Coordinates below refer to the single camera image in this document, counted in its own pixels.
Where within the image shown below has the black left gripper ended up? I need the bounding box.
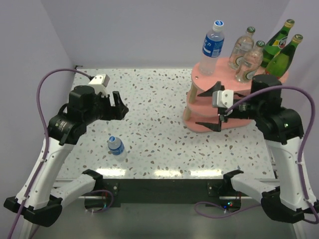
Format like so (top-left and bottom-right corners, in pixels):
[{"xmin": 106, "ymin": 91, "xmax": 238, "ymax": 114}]
[{"xmin": 83, "ymin": 90, "xmax": 129, "ymax": 125}]

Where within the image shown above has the blue label water bottle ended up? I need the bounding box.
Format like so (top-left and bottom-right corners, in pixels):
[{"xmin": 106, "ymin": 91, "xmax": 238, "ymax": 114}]
[
  {"xmin": 198, "ymin": 20, "xmax": 225, "ymax": 76},
  {"xmin": 107, "ymin": 136, "xmax": 127, "ymax": 162}
]

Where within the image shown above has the clear Chang glass bottle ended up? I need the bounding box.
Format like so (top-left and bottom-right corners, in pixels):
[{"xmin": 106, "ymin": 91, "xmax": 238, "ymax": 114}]
[
  {"xmin": 235, "ymin": 40, "xmax": 265, "ymax": 83},
  {"xmin": 228, "ymin": 26, "xmax": 256, "ymax": 70}
]

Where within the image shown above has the green glass bottle gold cap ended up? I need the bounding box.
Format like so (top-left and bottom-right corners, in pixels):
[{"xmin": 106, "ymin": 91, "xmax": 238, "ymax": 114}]
[{"xmin": 261, "ymin": 19, "xmax": 295, "ymax": 68}]

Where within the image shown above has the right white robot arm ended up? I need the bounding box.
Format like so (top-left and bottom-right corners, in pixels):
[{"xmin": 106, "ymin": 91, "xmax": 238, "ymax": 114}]
[{"xmin": 202, "ymin": 74, "xmax": 319, "ymax": 224}]

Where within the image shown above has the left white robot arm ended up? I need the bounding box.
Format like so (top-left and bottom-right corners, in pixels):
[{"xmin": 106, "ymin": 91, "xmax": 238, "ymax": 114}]
[{"xmin": 4, "ymin": 85, "xmax": 129, "ymax": 227}]

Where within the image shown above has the pink three-tier shelf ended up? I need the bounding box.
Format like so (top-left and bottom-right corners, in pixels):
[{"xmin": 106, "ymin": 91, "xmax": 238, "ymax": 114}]
[{"xmin": 182, "ymin": 57, "xmax": 291, "ymax": 133}]

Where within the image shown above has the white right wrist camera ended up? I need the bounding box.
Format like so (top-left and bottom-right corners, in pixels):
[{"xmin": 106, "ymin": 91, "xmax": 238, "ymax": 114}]
[{"xmin": 212, "ymin": 90, "xmax": 234, "ymax": 109}]

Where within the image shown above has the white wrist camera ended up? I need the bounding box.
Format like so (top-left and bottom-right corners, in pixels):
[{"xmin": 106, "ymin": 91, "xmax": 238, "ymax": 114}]
[
  {"xmin": 88, "ymin": 74, "xmax": 110, "ymax": 96},
  {"xmin": 212, "ymin": 90, "xmax": 234, "ymax": 109}
]

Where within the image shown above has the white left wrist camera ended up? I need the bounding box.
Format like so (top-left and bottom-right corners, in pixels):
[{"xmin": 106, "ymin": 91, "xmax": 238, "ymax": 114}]
[{"xmin": 88, "ymin": 74, "xmax": 110, "ymax": 96}]

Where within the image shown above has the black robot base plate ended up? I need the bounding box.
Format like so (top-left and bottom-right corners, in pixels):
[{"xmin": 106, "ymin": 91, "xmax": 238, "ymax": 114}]
[{"xmin": 84, "ymin": 179, "xmax": 243, "ymax": 212}]

